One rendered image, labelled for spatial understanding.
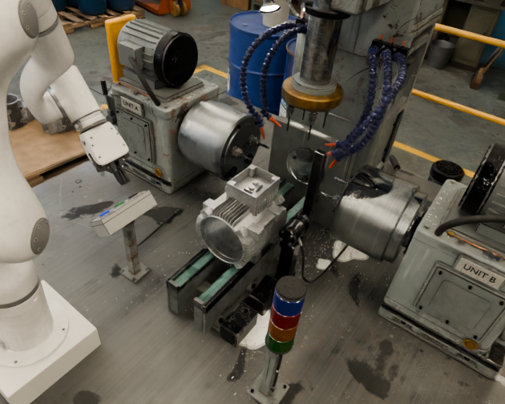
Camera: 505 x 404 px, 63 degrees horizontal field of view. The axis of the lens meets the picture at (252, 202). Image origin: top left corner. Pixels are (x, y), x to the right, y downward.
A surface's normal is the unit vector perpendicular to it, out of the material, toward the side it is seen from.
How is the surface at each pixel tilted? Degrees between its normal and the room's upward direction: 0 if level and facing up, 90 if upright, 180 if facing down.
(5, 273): 32
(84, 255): 0
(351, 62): 90
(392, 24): 90
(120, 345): 0
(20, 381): 3
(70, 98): 61
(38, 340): 93
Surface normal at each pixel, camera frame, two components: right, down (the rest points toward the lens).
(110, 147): 0.68, -0.15
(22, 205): 0.91, -0.23
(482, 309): -0.58, 0.49
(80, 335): 0.13, -0.75
